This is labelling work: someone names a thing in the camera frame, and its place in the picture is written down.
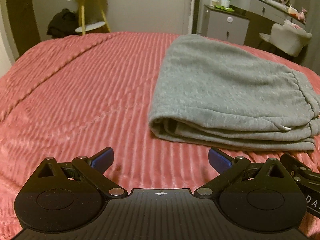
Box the grey sweatpants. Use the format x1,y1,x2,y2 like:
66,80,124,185
149,35,319,151

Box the grey upholstered chair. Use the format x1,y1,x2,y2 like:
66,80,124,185
259,23,312,57

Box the grey bedside cabinet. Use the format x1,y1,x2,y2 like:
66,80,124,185
201,5,249,45

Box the black bag on floor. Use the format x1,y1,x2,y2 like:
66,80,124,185
46,8,79,38

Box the yellow legged side table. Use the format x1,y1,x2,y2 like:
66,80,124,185
68,0,111,35

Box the green item on cabinet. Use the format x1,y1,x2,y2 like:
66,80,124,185
215,5,235,12

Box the pink plush toy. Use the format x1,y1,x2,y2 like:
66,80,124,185
298,8,308,23

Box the grey vanity desk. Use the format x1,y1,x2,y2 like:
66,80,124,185
230,0,305,29

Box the white round container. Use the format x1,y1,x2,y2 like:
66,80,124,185
209,0,220,7

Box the white folded panel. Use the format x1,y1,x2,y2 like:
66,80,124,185
188,0,201,34

